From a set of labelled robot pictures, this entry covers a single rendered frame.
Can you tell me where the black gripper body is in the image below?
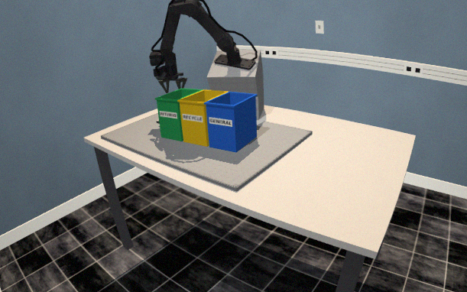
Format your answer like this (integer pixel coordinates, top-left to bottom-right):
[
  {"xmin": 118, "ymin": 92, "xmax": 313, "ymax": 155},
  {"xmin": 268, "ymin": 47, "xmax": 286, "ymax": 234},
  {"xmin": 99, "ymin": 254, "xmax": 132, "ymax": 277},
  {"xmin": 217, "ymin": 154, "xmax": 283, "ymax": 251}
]
[{"xmin": 162, "ymin": 63, "xmax": 185, "ymax": 81}]

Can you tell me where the blue bin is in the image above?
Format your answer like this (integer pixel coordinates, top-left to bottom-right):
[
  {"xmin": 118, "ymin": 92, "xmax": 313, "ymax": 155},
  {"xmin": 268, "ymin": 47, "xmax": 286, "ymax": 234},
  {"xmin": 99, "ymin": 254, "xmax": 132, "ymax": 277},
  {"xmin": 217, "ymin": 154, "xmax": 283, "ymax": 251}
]
[{"xmin": 204, "ymin": 92, "xmax": 258, "ymax": 152}]

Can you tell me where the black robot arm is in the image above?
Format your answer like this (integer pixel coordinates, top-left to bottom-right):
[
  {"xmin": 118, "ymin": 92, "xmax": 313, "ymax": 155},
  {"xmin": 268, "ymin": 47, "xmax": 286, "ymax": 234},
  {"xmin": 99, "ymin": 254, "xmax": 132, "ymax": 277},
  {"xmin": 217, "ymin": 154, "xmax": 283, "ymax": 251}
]
[{"xmin": 149, "ymin": 0, "xmax": 255, "ymax": 80}]

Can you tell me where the yellow open bin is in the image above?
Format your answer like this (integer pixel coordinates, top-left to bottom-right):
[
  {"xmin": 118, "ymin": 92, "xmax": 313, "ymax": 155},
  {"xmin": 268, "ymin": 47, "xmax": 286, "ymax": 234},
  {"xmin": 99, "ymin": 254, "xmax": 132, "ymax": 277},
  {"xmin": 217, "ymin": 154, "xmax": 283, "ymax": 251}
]
[{"xmin": 177, "ymin": 89, "xmax": 227, "ymax": 147}]

